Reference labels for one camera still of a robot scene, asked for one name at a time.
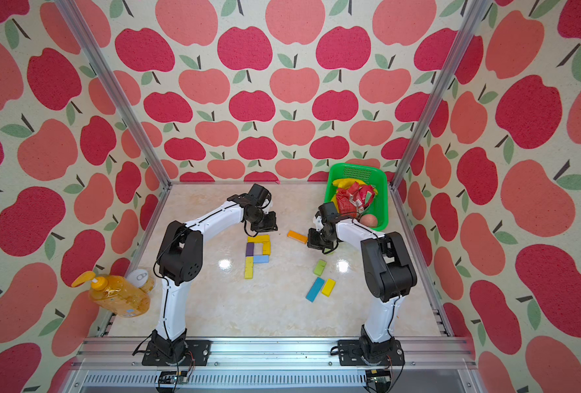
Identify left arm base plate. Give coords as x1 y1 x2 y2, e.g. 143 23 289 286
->
141 340 212 367

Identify red snack bag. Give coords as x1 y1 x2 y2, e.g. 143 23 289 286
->
335 181 376 217

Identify green plastic basket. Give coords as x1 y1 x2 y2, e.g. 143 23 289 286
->
324 163 390 231

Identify aluminium front rail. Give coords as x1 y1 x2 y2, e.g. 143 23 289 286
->
61 337 486 392

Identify cyan long block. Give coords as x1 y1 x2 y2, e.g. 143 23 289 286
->
306 277 325 302

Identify orange block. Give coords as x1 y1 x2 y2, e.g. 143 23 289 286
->
287 230 308 244

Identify light blue block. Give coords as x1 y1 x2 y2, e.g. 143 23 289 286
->
253 255 269 264

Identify short yellow block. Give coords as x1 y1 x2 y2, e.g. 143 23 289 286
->
262 242 272 255

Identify bananas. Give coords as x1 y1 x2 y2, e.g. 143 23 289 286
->
330 178 379 212

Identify purple block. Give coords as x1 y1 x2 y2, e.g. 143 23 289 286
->
245 242 255 257

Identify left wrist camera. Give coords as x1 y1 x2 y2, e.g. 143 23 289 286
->
248 183 272 208

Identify orange soap bottle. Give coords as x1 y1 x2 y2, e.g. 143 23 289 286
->
72 271 150 318

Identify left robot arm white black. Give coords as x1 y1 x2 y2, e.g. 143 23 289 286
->
150 184 278 361

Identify green block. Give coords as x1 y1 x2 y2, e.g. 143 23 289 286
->
313 260 327 277

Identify long yellow block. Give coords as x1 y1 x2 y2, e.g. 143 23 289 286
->
247 235 270 243

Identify peach fruit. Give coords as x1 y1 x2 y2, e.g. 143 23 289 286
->
359 213 379 228

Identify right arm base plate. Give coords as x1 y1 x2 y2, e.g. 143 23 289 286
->
331 339 405 367

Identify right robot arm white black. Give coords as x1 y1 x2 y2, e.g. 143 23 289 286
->
308 215 417 364

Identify white round container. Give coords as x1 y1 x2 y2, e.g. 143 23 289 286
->
126 269 155 294

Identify yellow-green long block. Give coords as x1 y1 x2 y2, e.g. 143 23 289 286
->
244 256 254 279

